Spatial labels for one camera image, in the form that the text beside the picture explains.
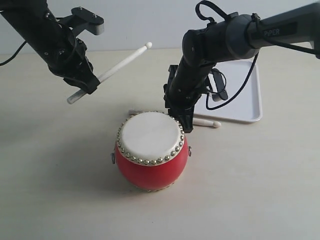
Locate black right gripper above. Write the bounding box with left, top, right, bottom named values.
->
left=163, top=74, right=209, bottom=133

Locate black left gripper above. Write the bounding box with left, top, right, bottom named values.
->
left=49, top=22, right=99, bottom=94

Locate white wooden drumstick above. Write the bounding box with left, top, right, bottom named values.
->
left=66, top=41, right=153, bottom=105
left=128, top=109, right=222, bottom=128

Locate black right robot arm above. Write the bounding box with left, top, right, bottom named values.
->
left=163, top=0, right=320, bottom=133

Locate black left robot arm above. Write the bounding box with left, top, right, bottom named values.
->
left=0, top=0, right=104, bottom=94

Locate small red drum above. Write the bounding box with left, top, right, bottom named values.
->
left=113, top=111, right=191, bottom=192

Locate white rectangular plastic tray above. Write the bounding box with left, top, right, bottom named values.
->
left=194, top=60, right=263, bottom=123

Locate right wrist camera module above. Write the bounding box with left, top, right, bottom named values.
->
left=210, top=68, right=229, bottom=102

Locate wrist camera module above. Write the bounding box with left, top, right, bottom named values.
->
left=210, top=68, right=229, bottom=102
left=57, top=6, right=105, bottom=36

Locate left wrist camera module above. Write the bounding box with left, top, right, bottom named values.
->
left=57, top=6, right=105, bottom=36

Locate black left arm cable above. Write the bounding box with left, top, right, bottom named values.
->
left=0, top=41, right=27, bottom=67

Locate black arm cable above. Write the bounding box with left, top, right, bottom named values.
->
left=0, top=41, right=27, bottom=67
left=195, top=0, right=320, bottom=111

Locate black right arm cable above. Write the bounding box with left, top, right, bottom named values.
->
left=195, top=0, right=320, bottom=111

